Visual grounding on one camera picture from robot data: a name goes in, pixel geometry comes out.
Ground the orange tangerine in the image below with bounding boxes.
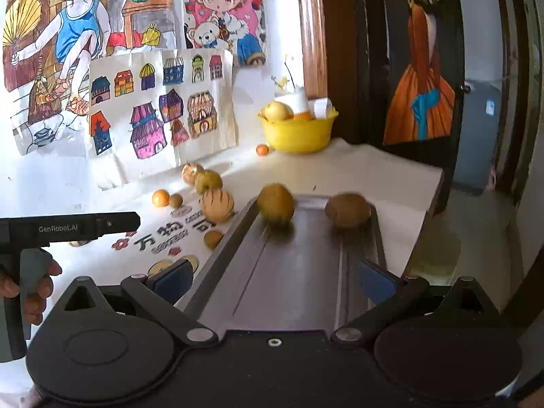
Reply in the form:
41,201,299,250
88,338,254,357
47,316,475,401
152,189,170,207

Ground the wooden door frame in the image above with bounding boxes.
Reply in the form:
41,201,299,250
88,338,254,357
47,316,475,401
299,0,328,100

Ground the yellow pear in bowl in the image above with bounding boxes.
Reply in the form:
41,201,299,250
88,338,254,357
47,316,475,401
262,100,293,122

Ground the person's left hand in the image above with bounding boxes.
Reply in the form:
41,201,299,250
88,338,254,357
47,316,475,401
0,261,63,326

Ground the girl with teddy drawing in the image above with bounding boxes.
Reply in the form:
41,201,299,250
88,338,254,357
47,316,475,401
184,0,267,66

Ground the yellow plastic bowl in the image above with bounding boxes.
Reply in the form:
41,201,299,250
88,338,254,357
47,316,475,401
258,108,339,154

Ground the houses drawing paper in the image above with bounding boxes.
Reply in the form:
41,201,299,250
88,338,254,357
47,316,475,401
85,48,237,181

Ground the small brown longan fruit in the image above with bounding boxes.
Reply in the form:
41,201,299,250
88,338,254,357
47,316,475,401
169,193,184,209

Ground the white cup in bowl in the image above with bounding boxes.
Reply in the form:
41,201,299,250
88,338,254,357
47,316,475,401
275,87,311,116

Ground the small tangerine near bowl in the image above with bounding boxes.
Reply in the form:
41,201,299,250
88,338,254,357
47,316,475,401
255,144,270,157

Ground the striped round melon back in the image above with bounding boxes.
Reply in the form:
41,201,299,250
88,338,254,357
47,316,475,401
182,163,204,186

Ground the boy with fan drawing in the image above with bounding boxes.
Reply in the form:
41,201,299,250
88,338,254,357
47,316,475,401
1,0,181,155

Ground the orange fruit in bowl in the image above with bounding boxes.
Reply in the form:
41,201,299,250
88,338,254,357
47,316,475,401
293,112,313,121

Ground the grey refrigerator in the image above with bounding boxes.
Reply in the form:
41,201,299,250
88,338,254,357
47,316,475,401
453,79,502,196

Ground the yellow-green pear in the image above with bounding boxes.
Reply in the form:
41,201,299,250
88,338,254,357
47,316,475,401
194,170,223,195

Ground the yellow flower twig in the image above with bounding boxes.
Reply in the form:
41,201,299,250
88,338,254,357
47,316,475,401
271,55,298,96

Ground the metal baking tray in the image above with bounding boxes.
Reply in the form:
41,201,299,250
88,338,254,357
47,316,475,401
176,195,386,334

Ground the brown-yellow oval mango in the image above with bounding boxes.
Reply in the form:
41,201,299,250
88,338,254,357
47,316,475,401
257,183,295,226

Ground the lady in orange dress painting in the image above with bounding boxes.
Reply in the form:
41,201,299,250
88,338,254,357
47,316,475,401
382,0,456,146

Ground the striped pepino melon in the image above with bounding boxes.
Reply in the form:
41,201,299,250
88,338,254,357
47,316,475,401
201,189,234,224

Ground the white printed table cloth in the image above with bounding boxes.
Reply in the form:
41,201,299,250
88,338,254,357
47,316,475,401
51,140,443,301

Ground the brown kiwi fruit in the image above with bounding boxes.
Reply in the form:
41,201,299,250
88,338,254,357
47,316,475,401
325,192,372,228

